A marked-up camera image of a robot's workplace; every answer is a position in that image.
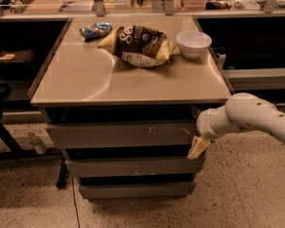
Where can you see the grey top drawer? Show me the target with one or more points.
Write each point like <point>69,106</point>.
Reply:
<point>121,134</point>

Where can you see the grey middle drawer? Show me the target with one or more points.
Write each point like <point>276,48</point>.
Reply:
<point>133,166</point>

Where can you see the brown chip bag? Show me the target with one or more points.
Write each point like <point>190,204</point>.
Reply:
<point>138,46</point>

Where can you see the grey bottom drawer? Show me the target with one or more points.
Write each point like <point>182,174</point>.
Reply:
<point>92,192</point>

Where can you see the blue snack packet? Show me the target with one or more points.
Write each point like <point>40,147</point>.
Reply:
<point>95,31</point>

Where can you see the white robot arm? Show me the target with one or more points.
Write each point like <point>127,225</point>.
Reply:
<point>242,112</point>

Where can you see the grey drawer cabinet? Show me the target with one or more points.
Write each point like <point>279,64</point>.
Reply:
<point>82,84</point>

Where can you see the grey drawer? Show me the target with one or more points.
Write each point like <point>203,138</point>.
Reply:
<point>92,192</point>
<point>121,134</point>
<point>133,166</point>

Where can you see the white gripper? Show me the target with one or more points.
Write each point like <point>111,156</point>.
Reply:
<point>203,125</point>

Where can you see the white bowl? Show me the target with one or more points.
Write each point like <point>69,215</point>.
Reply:
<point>193,44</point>

